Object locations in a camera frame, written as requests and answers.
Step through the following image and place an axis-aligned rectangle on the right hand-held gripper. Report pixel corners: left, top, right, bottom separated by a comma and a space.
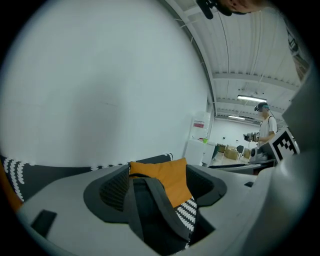
209, 126, 301, 176

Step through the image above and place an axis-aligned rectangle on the white wall paper red label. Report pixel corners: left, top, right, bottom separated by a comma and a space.
191, 111, 211, 138

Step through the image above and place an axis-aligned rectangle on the orange cushion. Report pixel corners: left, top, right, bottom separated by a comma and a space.
128, 157, 195, 208

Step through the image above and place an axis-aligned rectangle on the orange sofa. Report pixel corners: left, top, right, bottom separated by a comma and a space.
0, 151, 201, 233

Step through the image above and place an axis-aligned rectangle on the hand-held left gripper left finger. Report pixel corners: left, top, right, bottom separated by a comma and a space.
18, 163, 161, 256

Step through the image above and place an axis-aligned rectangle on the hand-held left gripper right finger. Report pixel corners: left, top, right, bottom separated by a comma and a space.
186, 164, 258, 253

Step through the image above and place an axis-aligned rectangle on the person's head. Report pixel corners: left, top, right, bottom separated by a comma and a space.
217, 0, 266, 17

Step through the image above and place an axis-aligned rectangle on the white low cupboard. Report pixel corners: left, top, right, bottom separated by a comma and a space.
184, 138, 217, 167

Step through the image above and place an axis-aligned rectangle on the person's grey printed t-shirt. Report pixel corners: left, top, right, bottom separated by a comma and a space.
281, 12, 318, 156

